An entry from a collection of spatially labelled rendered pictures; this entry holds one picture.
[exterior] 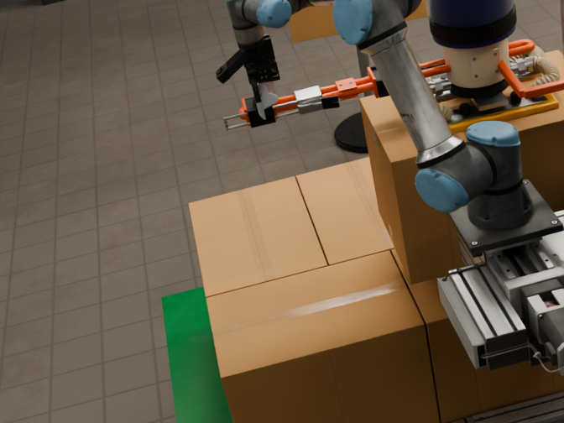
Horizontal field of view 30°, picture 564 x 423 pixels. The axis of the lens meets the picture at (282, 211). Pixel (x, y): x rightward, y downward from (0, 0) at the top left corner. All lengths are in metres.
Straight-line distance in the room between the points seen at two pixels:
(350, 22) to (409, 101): 0.21
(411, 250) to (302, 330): 0.42
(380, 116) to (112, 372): 1.61
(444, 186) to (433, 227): 0.58
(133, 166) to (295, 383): 2.52
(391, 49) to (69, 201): 3.14
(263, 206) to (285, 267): 0.39
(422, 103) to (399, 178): 0.49
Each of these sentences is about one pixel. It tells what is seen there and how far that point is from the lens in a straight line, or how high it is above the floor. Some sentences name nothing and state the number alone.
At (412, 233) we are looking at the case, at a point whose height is 0.84.
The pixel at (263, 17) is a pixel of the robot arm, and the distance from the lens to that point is 2.60.
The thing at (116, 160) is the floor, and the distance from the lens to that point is 5.45.
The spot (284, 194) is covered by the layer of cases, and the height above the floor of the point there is 0.54.
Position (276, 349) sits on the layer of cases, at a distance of 3.03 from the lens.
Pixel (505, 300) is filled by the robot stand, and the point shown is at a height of 0.96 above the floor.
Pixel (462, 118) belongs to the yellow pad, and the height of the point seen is 1.10.
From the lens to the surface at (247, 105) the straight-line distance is 2.82.
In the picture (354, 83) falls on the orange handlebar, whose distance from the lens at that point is 2.84.
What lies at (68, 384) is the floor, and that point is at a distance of 4.06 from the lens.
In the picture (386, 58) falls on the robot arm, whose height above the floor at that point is 1.49.
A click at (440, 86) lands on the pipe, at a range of 2.89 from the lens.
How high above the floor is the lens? 2.44
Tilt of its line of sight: 32 degrees down
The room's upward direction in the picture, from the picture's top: 13 degrees counter-clockwise
